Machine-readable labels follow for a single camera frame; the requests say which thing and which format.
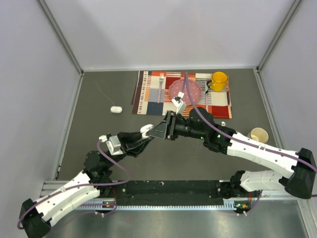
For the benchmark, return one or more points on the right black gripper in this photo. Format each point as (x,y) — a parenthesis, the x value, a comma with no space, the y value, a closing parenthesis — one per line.
(169,127)

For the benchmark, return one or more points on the white charging case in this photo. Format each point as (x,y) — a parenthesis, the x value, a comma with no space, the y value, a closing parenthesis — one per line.
(145,129)

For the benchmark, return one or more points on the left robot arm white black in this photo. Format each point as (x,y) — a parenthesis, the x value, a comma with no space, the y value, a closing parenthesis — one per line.
(38,217)

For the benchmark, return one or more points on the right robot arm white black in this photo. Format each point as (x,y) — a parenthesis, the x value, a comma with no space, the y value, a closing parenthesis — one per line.
(287,170)

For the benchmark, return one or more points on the closed white earbud case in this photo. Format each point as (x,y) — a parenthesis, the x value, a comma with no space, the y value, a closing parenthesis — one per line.
(116,109)

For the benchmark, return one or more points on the patchwork colourful placemat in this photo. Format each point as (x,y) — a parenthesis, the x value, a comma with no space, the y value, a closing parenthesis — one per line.
(146,94)

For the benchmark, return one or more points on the pink dotted plate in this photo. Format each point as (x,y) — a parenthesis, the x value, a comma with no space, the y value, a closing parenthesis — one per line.
(180,85)

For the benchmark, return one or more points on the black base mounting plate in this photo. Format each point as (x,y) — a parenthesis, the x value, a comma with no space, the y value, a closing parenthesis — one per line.
(172,192)

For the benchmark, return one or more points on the yellow mug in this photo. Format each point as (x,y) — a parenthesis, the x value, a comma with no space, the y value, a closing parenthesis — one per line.
(218,81)

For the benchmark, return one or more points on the beige ceramic mug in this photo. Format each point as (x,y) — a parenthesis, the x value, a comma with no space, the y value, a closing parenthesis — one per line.
(258,134)

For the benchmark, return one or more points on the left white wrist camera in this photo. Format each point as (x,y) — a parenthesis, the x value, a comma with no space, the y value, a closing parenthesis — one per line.
(113,144)

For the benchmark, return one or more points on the pink handled fork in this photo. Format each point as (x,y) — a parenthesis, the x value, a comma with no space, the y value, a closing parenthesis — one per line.
(161,80)

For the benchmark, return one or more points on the grey slotted cable duct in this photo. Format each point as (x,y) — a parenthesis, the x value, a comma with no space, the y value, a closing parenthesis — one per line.
(106,204)

